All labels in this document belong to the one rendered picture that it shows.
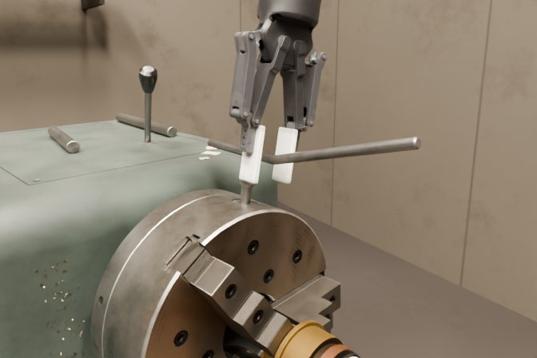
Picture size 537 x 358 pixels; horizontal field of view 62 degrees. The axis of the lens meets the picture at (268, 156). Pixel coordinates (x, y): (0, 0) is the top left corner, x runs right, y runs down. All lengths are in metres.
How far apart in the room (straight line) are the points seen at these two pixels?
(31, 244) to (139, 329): 0.17
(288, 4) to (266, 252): 0.30
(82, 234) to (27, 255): 0.06
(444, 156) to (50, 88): 2.80
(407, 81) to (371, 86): 0.31
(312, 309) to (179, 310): 0.18
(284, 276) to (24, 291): 0.32
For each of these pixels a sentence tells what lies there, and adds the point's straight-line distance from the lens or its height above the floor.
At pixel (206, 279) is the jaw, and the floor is 1.19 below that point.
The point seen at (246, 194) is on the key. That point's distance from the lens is 0.59.
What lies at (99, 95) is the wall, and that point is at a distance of 3.79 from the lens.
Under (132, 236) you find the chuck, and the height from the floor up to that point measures 1.20.
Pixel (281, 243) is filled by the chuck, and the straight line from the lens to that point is 0.60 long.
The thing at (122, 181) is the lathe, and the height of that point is 1.25.
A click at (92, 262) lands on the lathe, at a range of 0.63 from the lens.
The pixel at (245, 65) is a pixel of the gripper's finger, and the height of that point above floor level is 1.41.
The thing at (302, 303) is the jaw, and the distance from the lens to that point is 0.63.
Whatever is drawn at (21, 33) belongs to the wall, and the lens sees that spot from 3.69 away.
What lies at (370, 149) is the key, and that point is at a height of 1.33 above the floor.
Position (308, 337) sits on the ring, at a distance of 0.53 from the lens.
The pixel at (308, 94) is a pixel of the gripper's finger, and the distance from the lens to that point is 0.59.
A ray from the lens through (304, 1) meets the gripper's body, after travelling 0.54.
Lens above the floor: 1.43
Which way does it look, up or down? 13 degrees down
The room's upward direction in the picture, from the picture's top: straight up
